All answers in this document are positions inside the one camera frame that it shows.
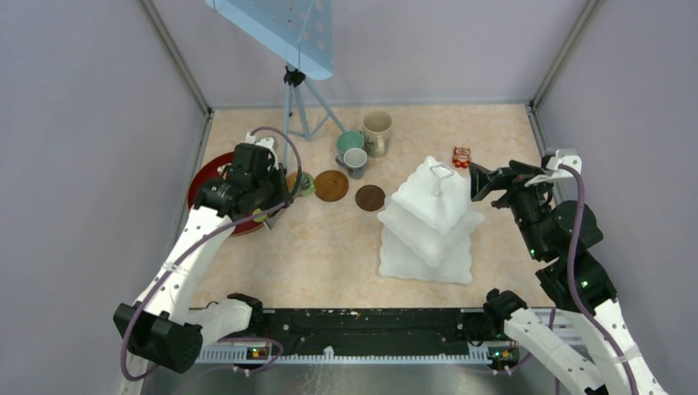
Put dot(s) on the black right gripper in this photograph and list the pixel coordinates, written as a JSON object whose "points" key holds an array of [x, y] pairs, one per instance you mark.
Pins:
{"points": [[482, 180]]}

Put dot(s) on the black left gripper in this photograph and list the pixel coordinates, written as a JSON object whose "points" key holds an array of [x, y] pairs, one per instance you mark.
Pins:
{"points": [[276, 171]]}

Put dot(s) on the clear plastic tongs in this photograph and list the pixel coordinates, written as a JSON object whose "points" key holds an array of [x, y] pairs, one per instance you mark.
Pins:
{"points": [[271, 221]]}

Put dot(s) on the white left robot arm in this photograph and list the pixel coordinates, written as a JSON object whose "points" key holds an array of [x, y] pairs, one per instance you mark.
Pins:
{"points": [[160, 328]]}

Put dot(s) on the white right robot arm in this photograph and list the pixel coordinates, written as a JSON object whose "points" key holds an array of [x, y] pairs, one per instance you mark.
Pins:
{"points": [[558, 228]]}

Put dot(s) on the round green macaron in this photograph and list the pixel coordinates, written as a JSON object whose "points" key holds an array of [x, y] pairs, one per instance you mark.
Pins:
{"points": [[259, 216]]}

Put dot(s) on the light wooden coaster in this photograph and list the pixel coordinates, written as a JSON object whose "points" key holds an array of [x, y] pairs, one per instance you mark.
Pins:
{"points": [[291, 181]]}

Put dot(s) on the round red lacquer tray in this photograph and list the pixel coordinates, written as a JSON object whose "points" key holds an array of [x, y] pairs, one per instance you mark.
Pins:
{"points": [[212, 170]]}

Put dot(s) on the medium brown wooden coaster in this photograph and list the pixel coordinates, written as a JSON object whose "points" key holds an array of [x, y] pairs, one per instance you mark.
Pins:
{"points": [[331, 185]]}

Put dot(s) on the white tiered serving stand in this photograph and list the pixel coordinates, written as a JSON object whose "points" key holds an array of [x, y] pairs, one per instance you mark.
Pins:
{"points": [[427, 227]]}

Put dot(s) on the teal ceramic cup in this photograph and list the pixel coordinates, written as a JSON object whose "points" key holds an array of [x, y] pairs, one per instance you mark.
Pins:
{"points": [[349, 140]]}

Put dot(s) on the grey ceramic cup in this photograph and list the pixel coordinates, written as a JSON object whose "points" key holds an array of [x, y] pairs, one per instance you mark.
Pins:
{"points": [[354, 161]]}

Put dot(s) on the blue tripod stand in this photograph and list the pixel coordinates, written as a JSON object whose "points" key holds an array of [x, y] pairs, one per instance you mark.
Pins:
{"points": [[294, 104]]}

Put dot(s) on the dark brown wooden coaster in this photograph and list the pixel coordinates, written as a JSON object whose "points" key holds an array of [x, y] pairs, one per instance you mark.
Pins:
{"points": [[370, 197]]}

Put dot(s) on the beige ceramic mug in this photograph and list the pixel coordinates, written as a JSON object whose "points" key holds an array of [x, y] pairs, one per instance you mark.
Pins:
{"points": [[377, 131]]}

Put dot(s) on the blue perforated panel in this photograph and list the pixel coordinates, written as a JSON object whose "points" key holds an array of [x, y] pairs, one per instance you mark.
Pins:
{"points": [[300, 32]]}

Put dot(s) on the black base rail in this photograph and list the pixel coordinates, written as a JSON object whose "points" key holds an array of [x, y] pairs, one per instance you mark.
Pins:
{"points": [[374, 332]]}

